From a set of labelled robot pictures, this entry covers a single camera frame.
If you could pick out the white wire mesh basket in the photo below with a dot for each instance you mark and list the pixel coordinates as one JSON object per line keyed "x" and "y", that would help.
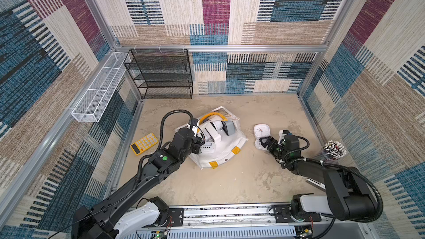
{"x": 93, "y": 104}

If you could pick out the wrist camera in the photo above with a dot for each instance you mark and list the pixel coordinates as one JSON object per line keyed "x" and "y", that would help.
{"x": 281, "y": 134}
{"x": 193, "y": 125}

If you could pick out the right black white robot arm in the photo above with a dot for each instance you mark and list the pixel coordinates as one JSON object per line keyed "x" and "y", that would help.
{"x": 349, "y": 195}

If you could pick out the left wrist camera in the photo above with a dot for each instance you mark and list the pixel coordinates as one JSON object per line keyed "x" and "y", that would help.
{"x": 193, "y": 125}

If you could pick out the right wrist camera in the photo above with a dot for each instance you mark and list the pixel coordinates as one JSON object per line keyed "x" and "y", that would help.
{"x": 281, "y": 134}

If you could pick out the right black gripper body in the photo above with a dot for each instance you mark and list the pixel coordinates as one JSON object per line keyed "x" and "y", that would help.
{"x": 271, "y": 144}

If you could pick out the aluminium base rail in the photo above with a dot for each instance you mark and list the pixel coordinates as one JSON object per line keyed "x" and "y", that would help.
{"x": 308, "y": 217}

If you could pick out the black mesh shelf rack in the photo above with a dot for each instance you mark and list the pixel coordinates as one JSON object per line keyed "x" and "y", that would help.
{"x": 161, "y": 73}

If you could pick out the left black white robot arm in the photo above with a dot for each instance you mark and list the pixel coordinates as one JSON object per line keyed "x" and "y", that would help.
{"x": 113, "y": 218}

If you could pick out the cup of pencils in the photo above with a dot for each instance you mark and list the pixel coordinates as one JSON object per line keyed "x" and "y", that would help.
{"x": 333, "y": 151}

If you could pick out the small white gadget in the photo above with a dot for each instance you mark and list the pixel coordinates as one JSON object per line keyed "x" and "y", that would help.
{"x": 259, "y": 146}

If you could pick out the yellow calculator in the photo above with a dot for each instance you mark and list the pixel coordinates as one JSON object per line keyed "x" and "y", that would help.
{"x": 144, "y": 144}

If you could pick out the grey white device in bag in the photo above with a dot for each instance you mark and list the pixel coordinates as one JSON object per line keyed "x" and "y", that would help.
{"x": 228, "y": 127}

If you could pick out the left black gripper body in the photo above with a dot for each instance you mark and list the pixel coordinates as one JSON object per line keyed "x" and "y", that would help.
{"x": 195, "y": 146}

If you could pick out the white square alarm clock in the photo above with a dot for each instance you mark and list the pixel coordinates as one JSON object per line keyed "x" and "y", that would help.
{"x": 261, "y": 131}

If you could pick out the white box in bag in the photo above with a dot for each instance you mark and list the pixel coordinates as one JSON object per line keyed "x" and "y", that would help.
{"x": 212, "y": 137}

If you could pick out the white canvas tote bag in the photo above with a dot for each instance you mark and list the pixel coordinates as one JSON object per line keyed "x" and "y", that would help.
{"x": 224, "y": 139}

